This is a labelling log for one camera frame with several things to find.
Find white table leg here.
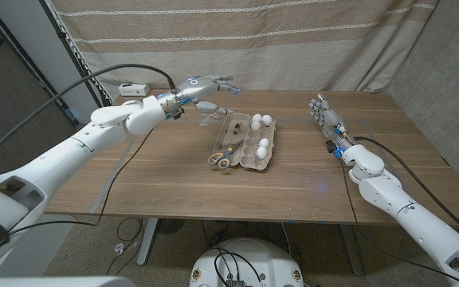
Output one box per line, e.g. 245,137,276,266
136,217,159,266
339,223,365,277

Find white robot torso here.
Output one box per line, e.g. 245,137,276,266
0,275,137,287

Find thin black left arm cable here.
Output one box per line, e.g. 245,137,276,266
8,126,157,237

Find scissors with grey yellow handles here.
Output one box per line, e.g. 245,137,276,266
207,139,245,171

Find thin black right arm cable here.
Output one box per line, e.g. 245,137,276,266
338,157,459,282

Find black ribbed round object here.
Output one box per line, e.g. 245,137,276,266
156,218,186,236

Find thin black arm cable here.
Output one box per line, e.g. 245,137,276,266
338,157,459,282
8,126,157,237

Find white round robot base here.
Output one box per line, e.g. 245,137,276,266
189,238,304,287

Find white power strip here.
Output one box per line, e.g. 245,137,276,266
118,82,151,97

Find grey cardboard egg carton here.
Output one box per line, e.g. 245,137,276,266
212,112,277,172

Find thin black floor cable loop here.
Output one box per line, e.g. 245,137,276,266
116,217,146,243

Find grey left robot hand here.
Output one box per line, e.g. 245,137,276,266
155,74,241,120

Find beige striped curtain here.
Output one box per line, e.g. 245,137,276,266
49,0,440,93

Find black slanted frame post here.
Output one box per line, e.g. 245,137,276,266
37,0,113,116

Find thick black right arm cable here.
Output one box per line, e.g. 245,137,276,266
353,136,459,246

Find black looped base cable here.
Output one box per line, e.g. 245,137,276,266
210,246,263,287

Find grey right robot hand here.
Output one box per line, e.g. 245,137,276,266
308,92,357,155

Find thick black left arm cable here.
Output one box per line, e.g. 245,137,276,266
0,62,177,171

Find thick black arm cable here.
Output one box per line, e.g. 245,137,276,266
353,136,459,246
0,62,177,171

